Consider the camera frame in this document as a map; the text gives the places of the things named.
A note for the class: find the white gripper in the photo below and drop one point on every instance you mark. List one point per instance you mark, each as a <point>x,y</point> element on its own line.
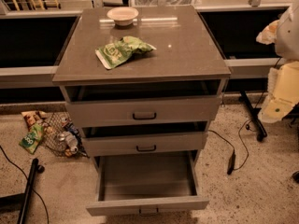
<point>288,36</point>

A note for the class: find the grey bottom drawer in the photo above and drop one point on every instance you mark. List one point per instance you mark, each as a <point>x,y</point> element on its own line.
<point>146,184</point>

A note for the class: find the grey drawer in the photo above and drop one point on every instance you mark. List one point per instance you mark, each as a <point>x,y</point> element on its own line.
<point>145,138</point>
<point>146,184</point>
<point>144,103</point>

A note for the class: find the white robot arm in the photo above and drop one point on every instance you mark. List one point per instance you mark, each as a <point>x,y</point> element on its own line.
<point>284,34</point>

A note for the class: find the grey middle drawer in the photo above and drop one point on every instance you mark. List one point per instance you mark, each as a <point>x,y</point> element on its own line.
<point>145,138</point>

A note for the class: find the grey drawer cabinet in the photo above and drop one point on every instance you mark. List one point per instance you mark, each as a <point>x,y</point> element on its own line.
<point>184,51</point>

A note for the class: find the grey top drawer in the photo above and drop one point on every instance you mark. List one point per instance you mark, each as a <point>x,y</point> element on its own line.
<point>144,103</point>

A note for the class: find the black stand leg right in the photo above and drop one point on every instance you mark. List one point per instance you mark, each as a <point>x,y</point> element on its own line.
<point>261,132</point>

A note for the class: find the black stand leg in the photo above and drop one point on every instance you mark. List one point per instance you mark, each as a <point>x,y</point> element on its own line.
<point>261,132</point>
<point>20,202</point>

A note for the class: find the green chip bag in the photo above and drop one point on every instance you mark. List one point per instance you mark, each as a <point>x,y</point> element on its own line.
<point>115,54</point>

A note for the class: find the white bowl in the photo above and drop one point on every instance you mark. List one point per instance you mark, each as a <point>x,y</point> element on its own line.
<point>123,16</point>

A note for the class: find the clear plastic bottle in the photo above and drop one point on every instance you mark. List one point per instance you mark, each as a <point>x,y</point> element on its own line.
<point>70,140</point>

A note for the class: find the green snack bag on floor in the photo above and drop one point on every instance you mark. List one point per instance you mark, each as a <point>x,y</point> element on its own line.
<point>32,139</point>

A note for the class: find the brown snack bag on floor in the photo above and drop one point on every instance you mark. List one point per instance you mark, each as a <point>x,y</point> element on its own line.
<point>34,117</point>

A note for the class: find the black stand leg left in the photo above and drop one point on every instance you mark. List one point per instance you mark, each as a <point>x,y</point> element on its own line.
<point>20,202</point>

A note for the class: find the wire mesh basket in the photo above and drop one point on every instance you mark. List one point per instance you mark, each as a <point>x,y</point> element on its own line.
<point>57,123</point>

